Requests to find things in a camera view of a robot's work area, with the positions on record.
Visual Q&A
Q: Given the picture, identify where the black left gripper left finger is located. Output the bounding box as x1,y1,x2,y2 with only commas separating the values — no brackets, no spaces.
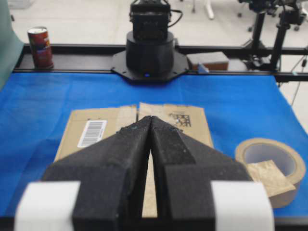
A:
14,116,152,231

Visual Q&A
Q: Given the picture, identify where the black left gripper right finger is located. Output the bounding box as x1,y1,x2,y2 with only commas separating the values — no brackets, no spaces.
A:
149,115,275,231

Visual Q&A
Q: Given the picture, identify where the brown cardboard box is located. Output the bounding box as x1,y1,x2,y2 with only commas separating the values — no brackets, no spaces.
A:
54,103,212,218

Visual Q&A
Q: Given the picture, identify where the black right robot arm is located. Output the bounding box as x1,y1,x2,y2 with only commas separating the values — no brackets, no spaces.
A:
111,0,189,82

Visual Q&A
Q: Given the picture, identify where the beige packing tape roll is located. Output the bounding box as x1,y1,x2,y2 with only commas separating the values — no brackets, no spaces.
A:
235,138,306,208

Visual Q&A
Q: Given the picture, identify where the small brown black box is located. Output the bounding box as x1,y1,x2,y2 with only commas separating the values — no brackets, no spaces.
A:
187,51,229,71

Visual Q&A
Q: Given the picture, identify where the blue table cloth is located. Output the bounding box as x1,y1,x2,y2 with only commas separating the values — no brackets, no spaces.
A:
0,73,308,216

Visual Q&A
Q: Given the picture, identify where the red drink can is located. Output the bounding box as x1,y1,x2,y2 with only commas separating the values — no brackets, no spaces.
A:
27,26,53,69

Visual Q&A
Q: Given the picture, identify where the black table frame rail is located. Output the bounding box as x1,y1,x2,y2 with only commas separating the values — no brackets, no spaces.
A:
13,44,308,83

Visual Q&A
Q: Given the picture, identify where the black camera stand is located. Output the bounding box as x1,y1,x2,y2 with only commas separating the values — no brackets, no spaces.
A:
239,0,308,72

